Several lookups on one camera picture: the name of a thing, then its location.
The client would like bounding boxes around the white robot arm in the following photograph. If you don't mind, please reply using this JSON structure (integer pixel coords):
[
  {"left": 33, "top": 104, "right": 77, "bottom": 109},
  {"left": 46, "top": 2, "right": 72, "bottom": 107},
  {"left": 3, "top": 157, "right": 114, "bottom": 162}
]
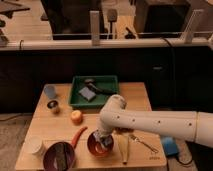
[{"left": 98, "top": 95, "right": 213, "bottom": 148}]

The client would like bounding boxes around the blue towel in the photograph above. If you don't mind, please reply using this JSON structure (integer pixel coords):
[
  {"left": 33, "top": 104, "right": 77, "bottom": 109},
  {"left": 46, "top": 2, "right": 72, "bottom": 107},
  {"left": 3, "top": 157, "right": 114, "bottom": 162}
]
[{"left": 92, "top": 130, "right": 113, "bottom": 149}]

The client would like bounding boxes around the dark grape bunch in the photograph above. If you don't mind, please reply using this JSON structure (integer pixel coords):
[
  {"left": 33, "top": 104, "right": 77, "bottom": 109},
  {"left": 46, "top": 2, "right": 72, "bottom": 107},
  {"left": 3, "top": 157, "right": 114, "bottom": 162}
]
[{"left": 115, "top": 128, "right": 133, "bottom": 134}]

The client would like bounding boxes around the orange apple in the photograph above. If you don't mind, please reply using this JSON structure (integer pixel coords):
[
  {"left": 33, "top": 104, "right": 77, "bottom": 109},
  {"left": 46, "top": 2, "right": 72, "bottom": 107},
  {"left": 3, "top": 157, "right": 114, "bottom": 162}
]
[{"left": 70, "top": 110, "right": 83, "bottom": 124}]

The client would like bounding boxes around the red bowl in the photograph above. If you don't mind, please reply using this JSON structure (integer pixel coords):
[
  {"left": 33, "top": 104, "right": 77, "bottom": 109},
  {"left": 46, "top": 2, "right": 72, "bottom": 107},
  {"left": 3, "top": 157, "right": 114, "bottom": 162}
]
[{"left": 87, "top": 132, "right": 114, "bottom": 157}]

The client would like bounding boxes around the black handled brush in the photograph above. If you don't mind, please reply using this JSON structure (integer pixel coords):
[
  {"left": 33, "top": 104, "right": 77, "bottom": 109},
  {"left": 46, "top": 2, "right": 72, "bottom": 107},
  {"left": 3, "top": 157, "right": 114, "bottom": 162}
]
[{"left": 84, "top": 78, "right": 117, "bottom": 95}]

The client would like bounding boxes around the orange carrot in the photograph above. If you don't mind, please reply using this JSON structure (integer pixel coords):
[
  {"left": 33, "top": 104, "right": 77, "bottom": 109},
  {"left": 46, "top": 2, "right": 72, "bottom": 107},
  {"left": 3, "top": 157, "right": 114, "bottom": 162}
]
[{"left": 71, "top": 126, "right": 88, "bottom": 148}]

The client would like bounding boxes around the dark spatula in bowl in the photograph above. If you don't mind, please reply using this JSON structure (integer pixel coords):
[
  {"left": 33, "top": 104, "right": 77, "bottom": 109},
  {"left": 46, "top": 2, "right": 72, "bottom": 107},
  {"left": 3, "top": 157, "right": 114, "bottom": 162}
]
[{"left": 55, "top": 143, "right": 67, "bottom": 171}]

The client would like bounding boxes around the white paper cup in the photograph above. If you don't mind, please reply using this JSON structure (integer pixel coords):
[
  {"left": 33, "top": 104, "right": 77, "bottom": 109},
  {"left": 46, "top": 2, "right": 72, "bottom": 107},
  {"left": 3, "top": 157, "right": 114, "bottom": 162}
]
[{"left": 26, "top": 137, "right": 46, "bottom": 156}]

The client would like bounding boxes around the green plastic tray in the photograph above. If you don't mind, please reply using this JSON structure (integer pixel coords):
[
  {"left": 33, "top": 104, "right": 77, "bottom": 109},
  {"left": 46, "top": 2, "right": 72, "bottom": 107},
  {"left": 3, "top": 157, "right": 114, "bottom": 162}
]
[{"left": 68, "top": 75, "right": 119, "bottom": 109}]

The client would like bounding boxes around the small metal can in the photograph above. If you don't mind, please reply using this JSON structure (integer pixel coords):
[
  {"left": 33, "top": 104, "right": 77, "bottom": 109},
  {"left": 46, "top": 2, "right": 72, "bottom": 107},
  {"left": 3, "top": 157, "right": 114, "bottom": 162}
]
[{"left": 47, "top": 100, "right": 60, "bottom": 114}]

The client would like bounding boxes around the wooden cutting board table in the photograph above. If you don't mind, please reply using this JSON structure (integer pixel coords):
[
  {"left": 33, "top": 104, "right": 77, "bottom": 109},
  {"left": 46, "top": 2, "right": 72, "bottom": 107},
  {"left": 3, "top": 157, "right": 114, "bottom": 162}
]
[{"left": 15, "top": 82, "right": 167, "bottom": 171}]

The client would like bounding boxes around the silver fork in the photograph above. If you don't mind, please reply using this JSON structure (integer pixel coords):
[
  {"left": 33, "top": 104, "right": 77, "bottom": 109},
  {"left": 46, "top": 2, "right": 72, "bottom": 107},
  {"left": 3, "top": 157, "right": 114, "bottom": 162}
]
[{"left": 129, "top": 134, "right": 159, "bottom": 154}]

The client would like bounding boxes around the blue box on floor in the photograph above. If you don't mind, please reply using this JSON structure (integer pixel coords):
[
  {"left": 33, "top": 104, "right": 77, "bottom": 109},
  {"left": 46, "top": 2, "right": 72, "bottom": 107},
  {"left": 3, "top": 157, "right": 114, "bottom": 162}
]
[{"left": 161, "top": 137, "right": 179, "bottom": 156}]

